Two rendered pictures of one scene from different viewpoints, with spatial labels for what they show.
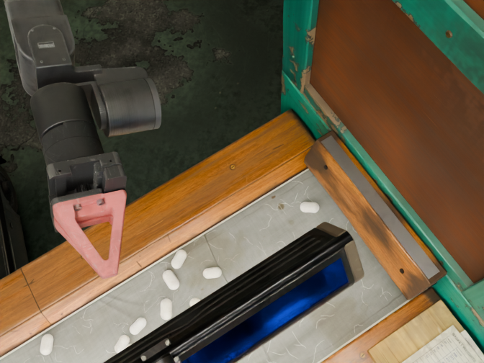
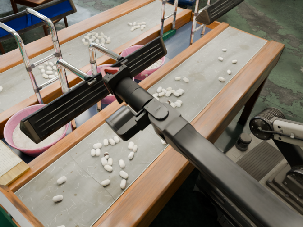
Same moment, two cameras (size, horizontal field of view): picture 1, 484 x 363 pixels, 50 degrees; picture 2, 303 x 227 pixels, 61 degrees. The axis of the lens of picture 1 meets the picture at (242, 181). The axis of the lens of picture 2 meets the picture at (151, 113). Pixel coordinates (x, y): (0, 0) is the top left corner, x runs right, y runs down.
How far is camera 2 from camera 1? 70 cm
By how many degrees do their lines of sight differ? 64
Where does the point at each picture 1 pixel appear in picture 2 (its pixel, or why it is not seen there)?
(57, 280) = (171, 159)
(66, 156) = (127, 80)
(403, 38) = not seen: outside the picture
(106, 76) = (132, 121)
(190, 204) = (125, 208)
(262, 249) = (84, 201)
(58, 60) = (149, 105)
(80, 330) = (154, 149)
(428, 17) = not seen: outside the picture
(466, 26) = not seen: outside the picture
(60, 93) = (142, 98)
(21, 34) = (172, 110)
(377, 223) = (17, 206)
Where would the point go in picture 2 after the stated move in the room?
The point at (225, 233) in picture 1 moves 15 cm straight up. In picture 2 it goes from (104, 203) to (101, 182)
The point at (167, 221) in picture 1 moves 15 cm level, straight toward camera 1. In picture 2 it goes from (133, 196) to (103, 172)
